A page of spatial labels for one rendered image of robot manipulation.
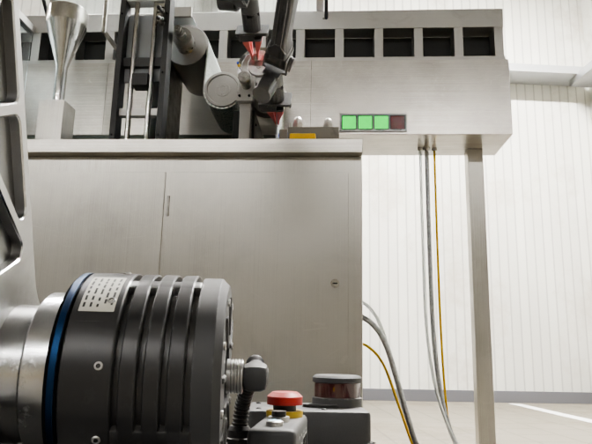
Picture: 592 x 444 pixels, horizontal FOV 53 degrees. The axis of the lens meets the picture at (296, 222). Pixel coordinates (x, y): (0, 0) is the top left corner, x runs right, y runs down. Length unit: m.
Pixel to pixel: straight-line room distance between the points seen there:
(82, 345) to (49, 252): 1.25
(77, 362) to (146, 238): 1.17
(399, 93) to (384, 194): 2.29
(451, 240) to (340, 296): 3.13
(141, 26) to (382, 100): 0.91
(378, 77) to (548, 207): 2.84
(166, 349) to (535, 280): 4.42
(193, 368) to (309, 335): 1.08
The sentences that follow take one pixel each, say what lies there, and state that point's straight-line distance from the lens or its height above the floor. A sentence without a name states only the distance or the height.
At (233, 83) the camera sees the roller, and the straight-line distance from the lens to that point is 1.99.
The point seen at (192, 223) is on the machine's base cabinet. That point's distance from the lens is 1.59.
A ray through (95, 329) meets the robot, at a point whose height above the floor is 0.37.
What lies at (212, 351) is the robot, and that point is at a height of 0.36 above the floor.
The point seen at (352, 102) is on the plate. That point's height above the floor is 1.27.
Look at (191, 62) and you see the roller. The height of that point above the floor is 1.27.
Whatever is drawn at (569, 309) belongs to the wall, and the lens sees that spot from 4.88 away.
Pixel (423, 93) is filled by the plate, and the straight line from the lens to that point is 2.33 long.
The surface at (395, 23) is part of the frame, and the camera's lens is 2.46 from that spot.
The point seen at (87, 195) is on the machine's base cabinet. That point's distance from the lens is 1.70.
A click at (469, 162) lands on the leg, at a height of 1.08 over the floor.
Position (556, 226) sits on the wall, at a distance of 4.93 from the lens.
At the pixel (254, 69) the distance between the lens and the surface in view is 1.98.
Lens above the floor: 0.36
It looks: 12 degrees up
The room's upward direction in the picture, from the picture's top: 1 degrees clockwise
